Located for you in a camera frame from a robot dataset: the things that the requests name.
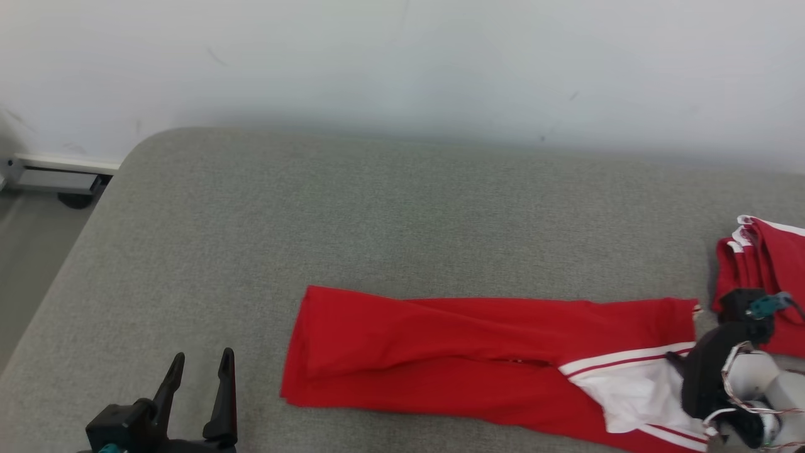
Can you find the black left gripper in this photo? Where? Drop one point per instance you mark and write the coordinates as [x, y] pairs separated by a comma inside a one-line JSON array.
[[188, 448]]

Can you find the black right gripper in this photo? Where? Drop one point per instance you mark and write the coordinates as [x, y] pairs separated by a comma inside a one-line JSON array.
[[704, 371]]

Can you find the red Bulls 23 shorts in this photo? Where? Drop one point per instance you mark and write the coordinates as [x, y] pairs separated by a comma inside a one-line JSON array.
[[780, 264]]

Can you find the red Bulls jersey white sleeves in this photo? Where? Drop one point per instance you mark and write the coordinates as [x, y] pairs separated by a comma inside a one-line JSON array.
[[440, 352]]

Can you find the black round foot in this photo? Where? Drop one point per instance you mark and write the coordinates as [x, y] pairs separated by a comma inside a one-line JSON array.
[[75, 200]]

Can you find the dark grey flat box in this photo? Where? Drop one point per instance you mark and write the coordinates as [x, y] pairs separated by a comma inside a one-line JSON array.
[[56, 180]]

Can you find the white baseboard strip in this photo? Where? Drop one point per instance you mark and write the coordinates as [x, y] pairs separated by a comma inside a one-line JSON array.
[[69, 165]]

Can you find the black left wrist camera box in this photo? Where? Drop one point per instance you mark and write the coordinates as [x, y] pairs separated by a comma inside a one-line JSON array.
[[119, 425]]

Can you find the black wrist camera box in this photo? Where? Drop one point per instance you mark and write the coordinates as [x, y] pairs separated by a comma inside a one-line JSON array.
[[736, 303], [119, 425]]

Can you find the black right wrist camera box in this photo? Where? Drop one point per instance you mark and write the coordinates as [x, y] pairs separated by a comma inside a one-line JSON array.
[[736, 303]]

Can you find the teal left camera connector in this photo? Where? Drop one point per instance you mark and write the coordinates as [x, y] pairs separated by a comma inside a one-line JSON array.
[[111, 448]]

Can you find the teal camera connector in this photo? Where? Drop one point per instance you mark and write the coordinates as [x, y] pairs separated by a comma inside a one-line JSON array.
[[767, 305], [111, 448]]

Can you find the teal right camera connector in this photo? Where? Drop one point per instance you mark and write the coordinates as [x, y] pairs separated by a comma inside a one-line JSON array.
[[767, 305]]

